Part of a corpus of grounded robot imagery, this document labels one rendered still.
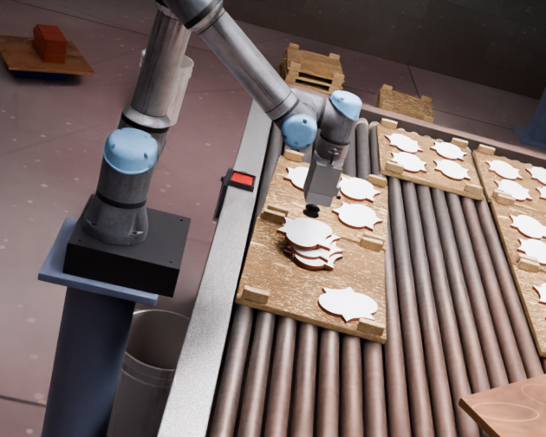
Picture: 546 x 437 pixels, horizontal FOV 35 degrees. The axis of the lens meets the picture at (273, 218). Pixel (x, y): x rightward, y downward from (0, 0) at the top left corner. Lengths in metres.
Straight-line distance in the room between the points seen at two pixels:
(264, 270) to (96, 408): 0.58
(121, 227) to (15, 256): 1.68
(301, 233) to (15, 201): 2.08
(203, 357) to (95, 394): 0.54
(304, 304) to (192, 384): 0.40
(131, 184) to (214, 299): 0.32
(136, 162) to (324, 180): 0.45
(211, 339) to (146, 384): 0.83
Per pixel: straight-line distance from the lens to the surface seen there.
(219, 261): 2.07
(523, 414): 1.73
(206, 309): 1.89
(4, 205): 3.95
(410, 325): 2.07
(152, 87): 1.99
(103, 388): 2.23
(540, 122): 6.68
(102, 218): 1.96
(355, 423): 1.72
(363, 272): 2.17
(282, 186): 2.46
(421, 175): 2.85
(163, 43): 1.96
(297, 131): 1.84
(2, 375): 3.03
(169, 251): 1.99
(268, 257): 2.09
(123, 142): 1.92
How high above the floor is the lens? 1.98
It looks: 27 degrees down
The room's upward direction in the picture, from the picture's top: 16 degrees clockwise
